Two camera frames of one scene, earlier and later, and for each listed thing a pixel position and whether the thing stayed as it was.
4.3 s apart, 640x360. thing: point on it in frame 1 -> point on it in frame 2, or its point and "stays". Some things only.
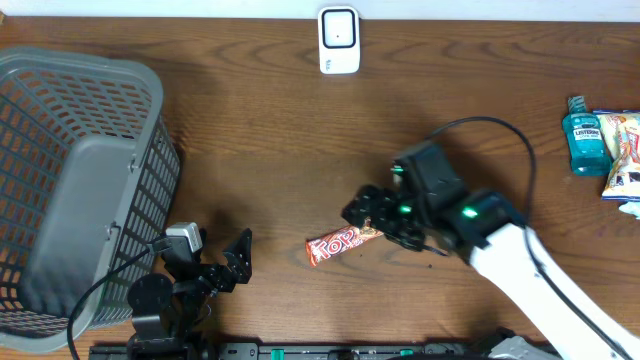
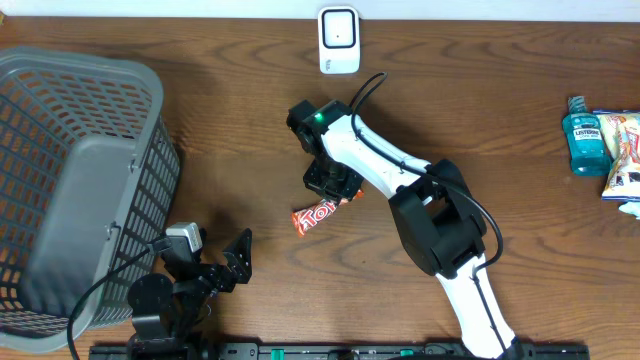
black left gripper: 238,271 stays
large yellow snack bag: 621,129 stays
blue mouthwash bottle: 586,141 stays
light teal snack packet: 631,207 stays
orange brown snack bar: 332,242 -> 309,216
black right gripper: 379,214 -> 343,191
